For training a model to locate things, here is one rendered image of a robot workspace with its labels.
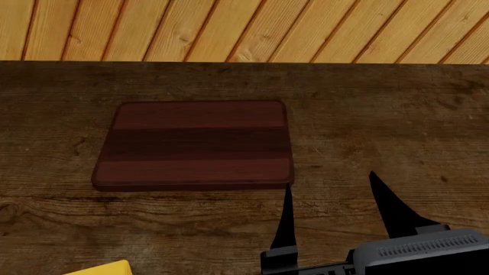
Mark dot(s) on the yellow cheese block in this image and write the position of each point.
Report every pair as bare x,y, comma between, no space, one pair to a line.
109,269

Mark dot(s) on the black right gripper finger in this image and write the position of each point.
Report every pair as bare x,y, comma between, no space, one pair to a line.
395,209
285,223

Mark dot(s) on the grey gripper camera box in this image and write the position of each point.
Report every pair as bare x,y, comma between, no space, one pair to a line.
422,253

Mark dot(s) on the dark red wooden cutting board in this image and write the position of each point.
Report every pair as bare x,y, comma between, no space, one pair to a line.
195,144

